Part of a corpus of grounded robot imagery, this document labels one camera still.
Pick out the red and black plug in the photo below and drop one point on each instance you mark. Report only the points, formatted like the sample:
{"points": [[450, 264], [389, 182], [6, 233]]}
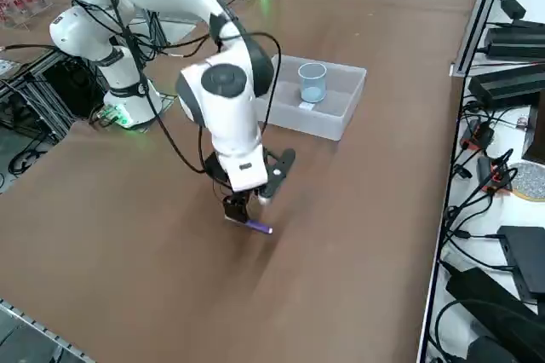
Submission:
{"points": [[479, 135]]}

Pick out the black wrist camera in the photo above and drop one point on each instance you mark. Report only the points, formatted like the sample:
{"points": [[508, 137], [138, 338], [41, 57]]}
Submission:
{"points": [[284, 160]]}

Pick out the dark brown box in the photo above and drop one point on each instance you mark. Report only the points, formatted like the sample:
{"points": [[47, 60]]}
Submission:
{"points": [[537, 133]]}

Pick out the silver aluminium rail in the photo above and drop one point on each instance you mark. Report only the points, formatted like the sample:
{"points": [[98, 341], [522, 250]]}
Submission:
{"points": [[42, 331]]}

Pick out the small white label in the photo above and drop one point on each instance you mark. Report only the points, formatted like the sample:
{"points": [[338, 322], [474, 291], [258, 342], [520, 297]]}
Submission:
{"points": [[305, 106]]}

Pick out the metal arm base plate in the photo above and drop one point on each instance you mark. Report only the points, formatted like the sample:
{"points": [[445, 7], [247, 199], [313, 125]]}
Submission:
{"points": [[168, 101]]}

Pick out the round glitter coaster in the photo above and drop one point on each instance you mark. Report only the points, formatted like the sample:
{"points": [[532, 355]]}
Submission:
{"points": [[530, 182]]}

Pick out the black power supply brick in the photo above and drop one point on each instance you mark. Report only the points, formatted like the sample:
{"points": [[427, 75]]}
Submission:
{"points": [[515, 43], [506, 86]]}

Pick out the small black power adapter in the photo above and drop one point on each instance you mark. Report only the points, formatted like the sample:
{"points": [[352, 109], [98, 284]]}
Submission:
{"points": [[512, 8]]}

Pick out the purple marker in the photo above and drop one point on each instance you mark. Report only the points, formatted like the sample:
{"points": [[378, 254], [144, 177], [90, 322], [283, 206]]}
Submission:
{"points": [[259, 227]]}

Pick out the blue pencil holder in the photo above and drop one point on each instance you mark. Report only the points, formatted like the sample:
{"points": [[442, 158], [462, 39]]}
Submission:
{"points": [[313, 92]]}

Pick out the small round cap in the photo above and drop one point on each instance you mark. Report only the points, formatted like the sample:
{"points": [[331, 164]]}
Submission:
{"points": [[521, 122]]}

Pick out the flat black box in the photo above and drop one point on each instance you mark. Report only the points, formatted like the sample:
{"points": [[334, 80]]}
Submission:
{"points": [[526, 261]]}

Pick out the clear plastic box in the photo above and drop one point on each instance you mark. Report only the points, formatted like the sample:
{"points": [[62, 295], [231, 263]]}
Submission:
{"points": [[315, 124]]}

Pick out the long black bar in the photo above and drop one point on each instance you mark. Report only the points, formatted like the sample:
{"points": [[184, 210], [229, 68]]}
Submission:
{"points": [[489, 299]]}

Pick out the green connector board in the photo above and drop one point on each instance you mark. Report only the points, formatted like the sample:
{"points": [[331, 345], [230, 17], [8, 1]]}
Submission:
{"points": [[108, 112]]}

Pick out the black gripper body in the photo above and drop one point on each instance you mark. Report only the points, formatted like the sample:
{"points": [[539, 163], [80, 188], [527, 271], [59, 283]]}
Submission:
{"points": [[244, 194]]}

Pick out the black adapter with red clips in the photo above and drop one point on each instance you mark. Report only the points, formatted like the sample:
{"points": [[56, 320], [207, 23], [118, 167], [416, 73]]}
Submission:
{"points": [[489, 175]]}

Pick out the aluminium camera post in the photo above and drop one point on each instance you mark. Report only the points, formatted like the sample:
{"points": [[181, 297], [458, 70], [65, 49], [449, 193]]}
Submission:
{"points": [[476, 18]]}

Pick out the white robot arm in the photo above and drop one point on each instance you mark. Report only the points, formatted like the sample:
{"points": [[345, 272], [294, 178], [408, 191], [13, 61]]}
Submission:
{"points": [[230, 124]]}

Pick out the black aluminium frame rack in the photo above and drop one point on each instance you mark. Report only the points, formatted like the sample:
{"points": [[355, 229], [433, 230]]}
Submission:
{"points": [[38, 107]]}

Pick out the black wrist block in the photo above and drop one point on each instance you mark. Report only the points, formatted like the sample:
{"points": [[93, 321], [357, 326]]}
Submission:
{"points": [[211, 169]]}

